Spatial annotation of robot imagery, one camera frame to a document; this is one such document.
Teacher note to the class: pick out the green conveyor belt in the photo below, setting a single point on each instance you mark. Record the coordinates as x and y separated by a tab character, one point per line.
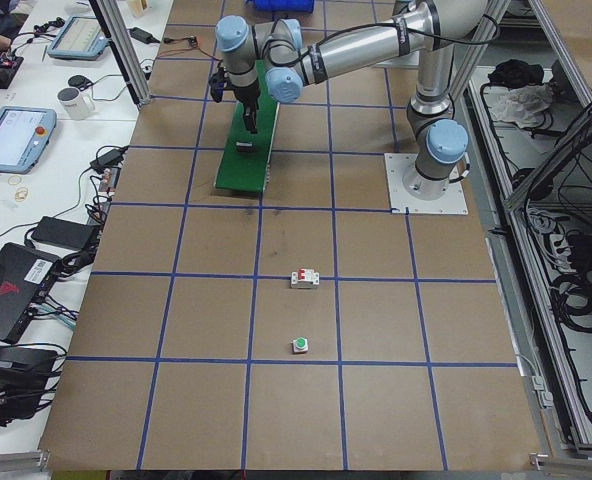
247	171

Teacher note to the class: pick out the near teach pendant tablet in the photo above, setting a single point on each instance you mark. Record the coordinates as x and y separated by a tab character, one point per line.
24	134

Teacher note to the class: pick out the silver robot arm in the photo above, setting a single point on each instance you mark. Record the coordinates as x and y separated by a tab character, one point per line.
273	56

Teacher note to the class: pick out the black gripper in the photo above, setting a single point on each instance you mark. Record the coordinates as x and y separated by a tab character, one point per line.
247	97

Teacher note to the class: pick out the blue plastic bin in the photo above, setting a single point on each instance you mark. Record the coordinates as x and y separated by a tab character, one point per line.
300	6

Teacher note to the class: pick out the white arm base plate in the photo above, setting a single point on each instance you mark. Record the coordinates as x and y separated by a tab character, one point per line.
410	193

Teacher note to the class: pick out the far teach pendant tablet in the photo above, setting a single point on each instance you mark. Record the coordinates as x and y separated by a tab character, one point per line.
81	38

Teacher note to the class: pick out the green push button switch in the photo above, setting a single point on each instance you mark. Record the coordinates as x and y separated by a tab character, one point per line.
300	345

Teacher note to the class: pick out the teach pendant tablet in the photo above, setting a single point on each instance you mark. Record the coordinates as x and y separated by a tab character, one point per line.
24	134
81	38

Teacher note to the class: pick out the aluminium frame post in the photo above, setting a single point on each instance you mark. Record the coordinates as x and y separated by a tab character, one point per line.
112	25

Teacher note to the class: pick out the black power brick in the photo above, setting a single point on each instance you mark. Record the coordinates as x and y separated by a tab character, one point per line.
65	234

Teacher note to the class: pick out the white mug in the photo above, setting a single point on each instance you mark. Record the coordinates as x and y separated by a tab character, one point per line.
76	104

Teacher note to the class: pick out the white red circuit breaker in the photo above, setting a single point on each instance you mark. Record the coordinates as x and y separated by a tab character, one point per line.
305	278

